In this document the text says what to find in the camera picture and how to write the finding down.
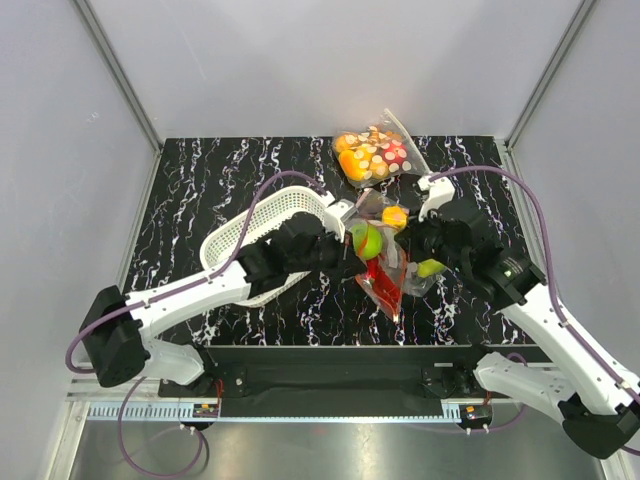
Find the dotted bag with yellow pepper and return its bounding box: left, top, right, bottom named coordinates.
left=349, top=188, right=442, bottom=297

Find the purple cable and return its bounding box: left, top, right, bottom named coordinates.
left=64, top=170, right=331, bottom=477
left=427, top=165, right=640, bottom=457

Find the yellow fake bell pepper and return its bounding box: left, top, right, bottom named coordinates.
left=381, top=205, right=409, bottom=231

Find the dotted bag of orange fruit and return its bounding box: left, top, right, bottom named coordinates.
left=332, top=109, right=431, bottom=189

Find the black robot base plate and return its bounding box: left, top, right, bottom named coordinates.
left=159, top=345, right=513, bottom=422

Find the clear red-zip bag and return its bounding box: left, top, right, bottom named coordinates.
left=347, top=217, right=408, bottom=323

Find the green fake apple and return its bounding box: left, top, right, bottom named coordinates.
left=350, top=223, right=383, bottom=261

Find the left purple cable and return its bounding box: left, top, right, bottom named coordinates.
left=64, top=170, right=331, bottom=477

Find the white slotted cable duct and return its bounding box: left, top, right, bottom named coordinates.
left=87, top=403, right=463, bottom=421

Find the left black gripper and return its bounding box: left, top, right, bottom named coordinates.
left=288, top=227, right=367, bottom=284

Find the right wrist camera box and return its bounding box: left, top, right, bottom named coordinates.
left=417, top=175, right=455, bottom=222

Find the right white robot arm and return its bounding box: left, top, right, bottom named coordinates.
left=399, top=198, right=639, bottom=459

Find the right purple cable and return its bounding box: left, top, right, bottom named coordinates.
left=427, top=165, right=640, bottom=457

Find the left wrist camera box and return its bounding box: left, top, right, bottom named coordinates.
left=323, top=199, right=356, bottom=242

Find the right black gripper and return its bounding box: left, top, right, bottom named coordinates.
left=395, top=203, right=469, bottom=276

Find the white perforated plastic basket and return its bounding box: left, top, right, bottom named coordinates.
left=199, top=186, right=335, bottom=308

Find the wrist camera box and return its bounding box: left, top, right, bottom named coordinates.
left=323, top=199, right=356, bottom=242
left=417, top=175, right=455, bottom=222

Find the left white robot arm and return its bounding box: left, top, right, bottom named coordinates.
left=79, top=213, right=366, bottom=396

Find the green fake pear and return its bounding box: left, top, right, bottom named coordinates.
left=417, top=259, right=446, bottom=278

